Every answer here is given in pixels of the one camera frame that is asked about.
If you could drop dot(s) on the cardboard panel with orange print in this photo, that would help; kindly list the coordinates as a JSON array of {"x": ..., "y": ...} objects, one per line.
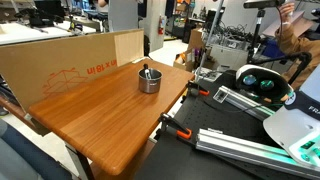
[{"x": 50, "y": 63}]

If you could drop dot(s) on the black computer monitor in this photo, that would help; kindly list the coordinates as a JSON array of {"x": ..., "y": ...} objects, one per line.
[{"x": 50, "y": 8}]

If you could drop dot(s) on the white VR headset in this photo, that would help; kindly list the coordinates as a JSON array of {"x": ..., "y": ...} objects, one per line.
[{"x": 263, "y": 81}]

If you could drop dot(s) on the open cardboard box with items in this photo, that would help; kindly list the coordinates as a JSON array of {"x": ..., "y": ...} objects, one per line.
[{"x": 183, "y": 61}]

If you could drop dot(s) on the red fire extinguisher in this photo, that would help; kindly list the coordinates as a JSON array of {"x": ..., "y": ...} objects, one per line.
[{"x": 161, "y": 25}]

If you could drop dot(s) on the black stereo camera bar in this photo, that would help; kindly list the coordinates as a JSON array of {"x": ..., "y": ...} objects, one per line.
[{"x": 261, "y": 3}]

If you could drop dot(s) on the aluminium extrusion rail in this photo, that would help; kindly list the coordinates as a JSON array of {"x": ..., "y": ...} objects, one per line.
[
  {"x": 233, "y": 146},
  {"x": 240, "y": 101}
]

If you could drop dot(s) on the black camera stand pole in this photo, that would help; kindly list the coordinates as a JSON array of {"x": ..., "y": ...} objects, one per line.
[{"x": 255, "y": 36}]

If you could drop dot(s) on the white storage bin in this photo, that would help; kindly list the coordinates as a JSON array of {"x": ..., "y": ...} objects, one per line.
[{"x": 228, "y": 56}]

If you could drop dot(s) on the orange and black bar clamp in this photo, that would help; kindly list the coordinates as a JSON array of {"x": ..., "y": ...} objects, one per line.
[
  {"x": 181, "y": 133},
  {"x": 200, "y": 91}
]

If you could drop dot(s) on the small steel bowl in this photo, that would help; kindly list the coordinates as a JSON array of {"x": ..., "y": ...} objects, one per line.
[{"x": 150, "y": 85}]

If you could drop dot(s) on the brown sleeved forearm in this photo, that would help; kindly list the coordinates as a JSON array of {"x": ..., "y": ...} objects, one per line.
[{"x": 296, "y": 43}]

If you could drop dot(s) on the grey metal table leg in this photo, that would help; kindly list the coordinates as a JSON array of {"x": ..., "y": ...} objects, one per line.
[{"x": 81, "y": 163}]

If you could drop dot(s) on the slanted silver metal pole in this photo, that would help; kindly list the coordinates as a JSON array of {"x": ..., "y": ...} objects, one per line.
[{"x": 208, "y": 40}]

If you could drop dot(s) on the blue grey chair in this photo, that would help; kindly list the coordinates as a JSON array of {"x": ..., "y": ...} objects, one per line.
[{"x": 23, "y": 156}]

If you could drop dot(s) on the black and white marker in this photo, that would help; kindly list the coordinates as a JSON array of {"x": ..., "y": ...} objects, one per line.
[{"x": 147, "y": 72}]

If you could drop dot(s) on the bystander bare hand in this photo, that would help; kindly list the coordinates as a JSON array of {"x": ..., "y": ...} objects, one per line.
[{"x": 287, "y": 12}]

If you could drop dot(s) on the tall brown cardboard box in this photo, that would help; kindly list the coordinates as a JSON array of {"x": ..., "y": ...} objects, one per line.
[{"x": 196, "y": 38}]

